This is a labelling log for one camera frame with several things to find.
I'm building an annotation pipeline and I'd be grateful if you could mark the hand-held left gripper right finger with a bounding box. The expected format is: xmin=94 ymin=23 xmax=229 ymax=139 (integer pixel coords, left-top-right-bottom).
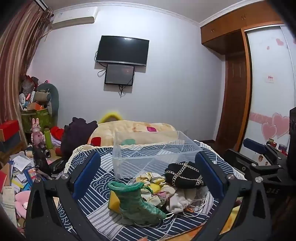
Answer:
xmin=195 ymin=152 xmax=272 ymax=241

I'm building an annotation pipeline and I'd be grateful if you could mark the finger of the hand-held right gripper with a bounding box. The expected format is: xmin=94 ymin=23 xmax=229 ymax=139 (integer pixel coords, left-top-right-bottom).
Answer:
xmin=224 ymin=149 xmax=287 ymax=184
xmin=243 ymin=138 xmax=287 ymax=166

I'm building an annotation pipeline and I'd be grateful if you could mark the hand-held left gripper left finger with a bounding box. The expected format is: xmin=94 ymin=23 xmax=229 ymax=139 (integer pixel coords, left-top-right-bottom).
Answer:
xmin=24 ymin=151 xmax=103 ymax=241

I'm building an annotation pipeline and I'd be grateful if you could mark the black chain-trimmed cloth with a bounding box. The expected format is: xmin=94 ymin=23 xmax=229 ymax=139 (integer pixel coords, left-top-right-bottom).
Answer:
xmin=165 ymin=161 xmax=205 ymax=189

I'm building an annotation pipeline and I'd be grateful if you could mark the yellow fluffy ball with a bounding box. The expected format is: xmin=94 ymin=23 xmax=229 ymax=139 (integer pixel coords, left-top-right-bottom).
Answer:
xmin=109 ymin=192 xmax=122 ymax=212

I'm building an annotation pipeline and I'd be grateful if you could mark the cream floral cloth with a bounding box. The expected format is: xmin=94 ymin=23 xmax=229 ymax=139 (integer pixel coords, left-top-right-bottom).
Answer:
xmin=136 ymin=173 xmax=178 ymax=207

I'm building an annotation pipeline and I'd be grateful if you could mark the green dinosaur sock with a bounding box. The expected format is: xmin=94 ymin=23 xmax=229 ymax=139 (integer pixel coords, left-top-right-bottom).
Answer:
xmin=107 ymin=181 xmax=167 ymax=226

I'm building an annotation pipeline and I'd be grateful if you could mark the clear plastic box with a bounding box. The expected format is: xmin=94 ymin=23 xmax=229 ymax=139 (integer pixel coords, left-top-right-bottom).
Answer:
xmin=112 ymin=130 xmax=203 ymax=180

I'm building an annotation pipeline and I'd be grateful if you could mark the blue white patterned cloth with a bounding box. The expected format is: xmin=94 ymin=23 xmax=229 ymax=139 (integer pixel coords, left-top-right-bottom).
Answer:
xmin=57 ymin=139 xmax=245 ymax=241

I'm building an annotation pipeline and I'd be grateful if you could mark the black plastic bag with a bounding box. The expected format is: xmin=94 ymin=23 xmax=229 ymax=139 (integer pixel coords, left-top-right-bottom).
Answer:
xmin=47 ymin=160 xmax=68 ymax=175

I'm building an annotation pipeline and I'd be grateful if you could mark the dark purple garment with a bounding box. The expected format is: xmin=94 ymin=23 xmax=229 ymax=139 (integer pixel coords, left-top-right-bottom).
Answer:
xmin=60 ymin=117 xmax=99 ymax=160

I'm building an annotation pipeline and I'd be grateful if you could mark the orange yellow printed sheet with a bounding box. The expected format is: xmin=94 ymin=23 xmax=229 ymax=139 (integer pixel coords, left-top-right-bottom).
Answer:
xmin=217 ymin=202 xmax=241 ymax=235

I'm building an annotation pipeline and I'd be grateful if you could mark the black handheld device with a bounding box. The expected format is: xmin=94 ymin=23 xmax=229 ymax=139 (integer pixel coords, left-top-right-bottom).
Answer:
xmin=32 ymin=142 xmax=52 ymax=175

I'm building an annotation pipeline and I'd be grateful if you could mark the red cloth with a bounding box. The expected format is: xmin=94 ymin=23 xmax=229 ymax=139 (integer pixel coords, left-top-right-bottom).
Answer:
xmin=50 ymin=126 xmax=65 ymax=141

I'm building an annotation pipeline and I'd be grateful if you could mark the brown wooden door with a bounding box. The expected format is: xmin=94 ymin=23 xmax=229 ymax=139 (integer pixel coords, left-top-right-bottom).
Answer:
xmin=216 ymin=52 xmax=249 ymax=151

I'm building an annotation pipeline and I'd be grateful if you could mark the green bottle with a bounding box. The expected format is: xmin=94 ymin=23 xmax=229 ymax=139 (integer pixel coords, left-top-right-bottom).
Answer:
xmin=44 ymin=128 xmax=53 ymax=150

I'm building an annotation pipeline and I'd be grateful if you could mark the yellow fuzzy object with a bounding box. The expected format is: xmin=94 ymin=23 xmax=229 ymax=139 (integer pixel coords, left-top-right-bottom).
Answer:
xmin=98 ymin=111 xmax=123 ymax=124

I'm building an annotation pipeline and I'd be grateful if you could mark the pink rabbit toy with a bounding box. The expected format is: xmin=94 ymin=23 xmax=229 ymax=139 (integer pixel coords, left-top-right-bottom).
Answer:
xmin=31 ymin=118 xmax=45 ymax=145

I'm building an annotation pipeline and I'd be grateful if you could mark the pile of papers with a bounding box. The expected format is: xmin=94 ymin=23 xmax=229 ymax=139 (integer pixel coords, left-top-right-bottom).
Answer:
xmin=0 ymin=151 xmax=44 ymax=223

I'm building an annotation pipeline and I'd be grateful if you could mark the pink plush slipper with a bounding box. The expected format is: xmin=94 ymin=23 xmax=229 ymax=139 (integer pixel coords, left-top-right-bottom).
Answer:
xmin=14 ymin=191 xmax=31 ymax=219

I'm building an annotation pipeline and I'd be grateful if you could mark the green storage bag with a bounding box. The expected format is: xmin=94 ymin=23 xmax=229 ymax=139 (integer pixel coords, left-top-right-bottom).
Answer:
xmin=21 ymin=108 xmax=55 ymax=139

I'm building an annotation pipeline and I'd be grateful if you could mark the grey box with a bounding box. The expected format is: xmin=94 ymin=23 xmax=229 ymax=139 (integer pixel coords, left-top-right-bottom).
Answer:
xmin=0 ymin=133 xmax=23 ymax=154

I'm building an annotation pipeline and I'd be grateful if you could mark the wooden wardrobe with white door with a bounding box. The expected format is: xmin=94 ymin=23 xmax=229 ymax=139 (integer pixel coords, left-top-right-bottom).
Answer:
xmin=200 ymin=8 xmax=296 ymax=160

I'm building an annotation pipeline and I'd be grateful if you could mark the grey plush toy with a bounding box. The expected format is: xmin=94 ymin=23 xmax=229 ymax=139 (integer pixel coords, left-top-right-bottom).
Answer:
xmin=35 ymin=83 xmax=59 ymax=126

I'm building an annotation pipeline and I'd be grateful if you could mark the red box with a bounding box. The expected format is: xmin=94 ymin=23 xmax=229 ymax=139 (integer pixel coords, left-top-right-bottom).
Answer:
xmin=0 ymin=120 xmax=20 ymax=142

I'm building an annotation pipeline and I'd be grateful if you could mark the small black monitor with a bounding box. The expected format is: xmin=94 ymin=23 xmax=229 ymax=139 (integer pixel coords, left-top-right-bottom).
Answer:
xmin=105 ymin=64 xmax=135 ymax=86

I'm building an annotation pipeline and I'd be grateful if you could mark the large black television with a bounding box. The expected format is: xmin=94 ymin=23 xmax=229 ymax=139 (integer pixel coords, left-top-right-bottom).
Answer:
xmin=96 ymin=35 xmax=149 ymax=67

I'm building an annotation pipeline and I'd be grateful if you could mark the striped brown curtain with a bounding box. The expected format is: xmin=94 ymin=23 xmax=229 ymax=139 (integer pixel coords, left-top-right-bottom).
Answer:
xmin=0 ymin=0 xmax=53 ymax=130

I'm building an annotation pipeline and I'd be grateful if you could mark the white air conditioner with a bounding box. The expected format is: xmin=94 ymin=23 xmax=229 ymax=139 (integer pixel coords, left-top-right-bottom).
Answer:
xmin=51 ymin=6 xmax=98 ymax=29

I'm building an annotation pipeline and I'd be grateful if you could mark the black cable loop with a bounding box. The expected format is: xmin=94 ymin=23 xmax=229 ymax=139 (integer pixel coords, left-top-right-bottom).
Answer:
xmin=94 ymin=50 xmax=107 ymax=78

